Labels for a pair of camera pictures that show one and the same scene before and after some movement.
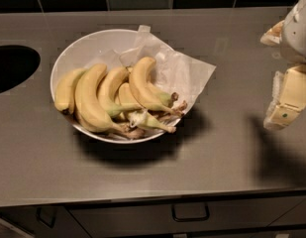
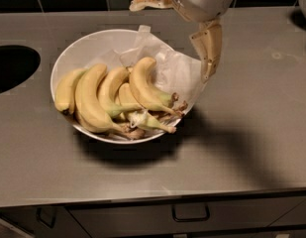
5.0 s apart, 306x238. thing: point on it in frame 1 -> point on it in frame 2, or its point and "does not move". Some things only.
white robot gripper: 299,30 -> 201,1
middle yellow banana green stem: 107,89 does not move
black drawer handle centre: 190,212 does not move
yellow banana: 64,89 does not move
